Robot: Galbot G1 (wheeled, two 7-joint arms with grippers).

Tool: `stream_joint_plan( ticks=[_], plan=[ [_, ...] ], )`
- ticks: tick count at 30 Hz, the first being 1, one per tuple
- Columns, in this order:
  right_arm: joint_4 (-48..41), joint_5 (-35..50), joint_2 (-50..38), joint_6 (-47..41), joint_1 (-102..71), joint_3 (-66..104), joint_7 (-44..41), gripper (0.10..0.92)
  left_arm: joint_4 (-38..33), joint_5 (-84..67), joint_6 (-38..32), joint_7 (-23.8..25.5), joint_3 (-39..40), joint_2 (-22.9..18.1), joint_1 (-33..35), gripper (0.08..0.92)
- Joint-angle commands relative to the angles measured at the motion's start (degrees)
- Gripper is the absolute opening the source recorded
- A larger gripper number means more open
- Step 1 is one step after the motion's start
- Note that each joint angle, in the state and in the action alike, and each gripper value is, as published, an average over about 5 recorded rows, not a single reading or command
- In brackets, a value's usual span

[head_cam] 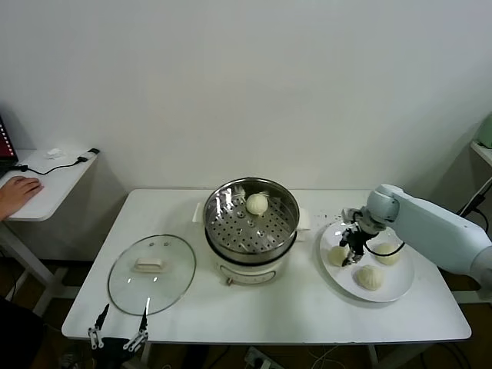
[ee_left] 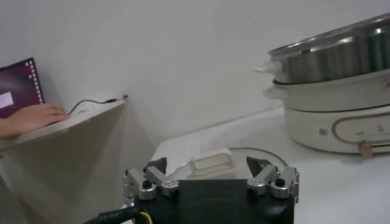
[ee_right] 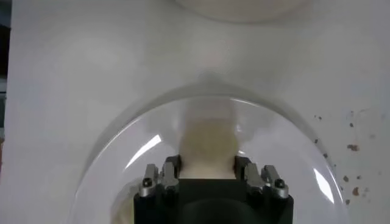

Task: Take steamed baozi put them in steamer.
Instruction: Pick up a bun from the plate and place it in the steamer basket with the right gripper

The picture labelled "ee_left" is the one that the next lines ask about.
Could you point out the white electric cooker base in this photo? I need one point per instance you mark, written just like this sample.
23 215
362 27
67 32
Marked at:
307 128

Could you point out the stainless steel steamer basket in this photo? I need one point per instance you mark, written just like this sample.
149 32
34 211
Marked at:
329 61

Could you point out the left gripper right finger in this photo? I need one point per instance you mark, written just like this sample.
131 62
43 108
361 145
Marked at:
265 179

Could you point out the person's bare hand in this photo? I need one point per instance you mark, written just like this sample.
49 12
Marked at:
36 118

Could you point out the white side table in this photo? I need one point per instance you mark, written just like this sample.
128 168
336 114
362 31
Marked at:
76 152

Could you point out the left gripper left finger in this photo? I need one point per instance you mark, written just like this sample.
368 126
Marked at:
164 182

